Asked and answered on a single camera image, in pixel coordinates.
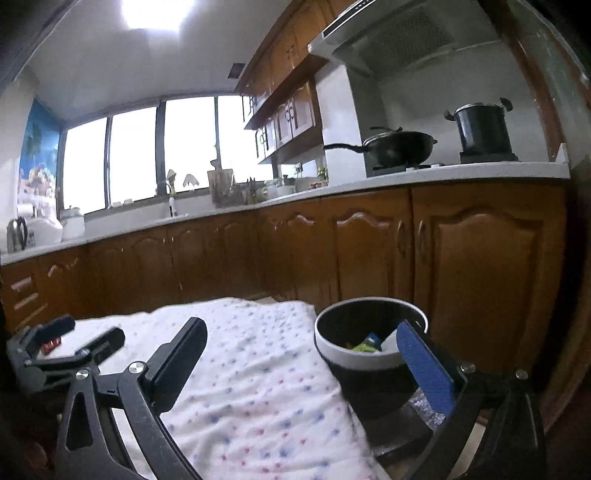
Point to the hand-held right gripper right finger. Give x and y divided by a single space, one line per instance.
425 369

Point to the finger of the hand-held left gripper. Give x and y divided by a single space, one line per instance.
104 344
57 326

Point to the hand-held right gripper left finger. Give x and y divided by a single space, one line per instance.
184 360

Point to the red snack wrapper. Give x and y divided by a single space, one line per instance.
51 345

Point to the black bin with white rim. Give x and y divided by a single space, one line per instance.
369 369

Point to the green wrapper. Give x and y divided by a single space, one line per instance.
367 346

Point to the dark stand with foil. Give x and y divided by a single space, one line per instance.
401 429

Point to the white dotted blanket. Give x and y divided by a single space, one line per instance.
258 369

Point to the white rice cooker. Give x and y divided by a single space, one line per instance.
45 230

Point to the steel kettle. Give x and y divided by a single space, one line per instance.
16 235

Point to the white lidded jar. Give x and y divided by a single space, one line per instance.
73 224

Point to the brown wooden lower cabinets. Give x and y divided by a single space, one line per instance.
485 258

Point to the brown wooden cabinets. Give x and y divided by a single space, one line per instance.
485 258
295 106

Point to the sink faucet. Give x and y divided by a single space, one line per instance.
171 203

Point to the white bird ornament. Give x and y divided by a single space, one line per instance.
190 182

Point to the wooden cutting board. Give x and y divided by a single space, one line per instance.
220 184

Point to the kitchen window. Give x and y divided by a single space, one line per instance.
134 157

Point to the white kitchen countertop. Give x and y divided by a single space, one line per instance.
415 177

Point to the colourful small bottles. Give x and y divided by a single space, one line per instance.
322 174

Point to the black gas stove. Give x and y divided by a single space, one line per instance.
489 158

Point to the black wok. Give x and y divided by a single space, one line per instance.
397 145

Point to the dark cooking pot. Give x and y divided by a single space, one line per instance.
482 129

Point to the brown wooden upper cabinets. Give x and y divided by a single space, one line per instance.
295 106

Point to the ceiling vent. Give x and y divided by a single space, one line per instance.
235 70

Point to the ceiling light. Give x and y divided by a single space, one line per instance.
157 14

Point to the steel range hood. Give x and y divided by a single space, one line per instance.
401 37

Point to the blue wall poster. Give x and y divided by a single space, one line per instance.
39 157

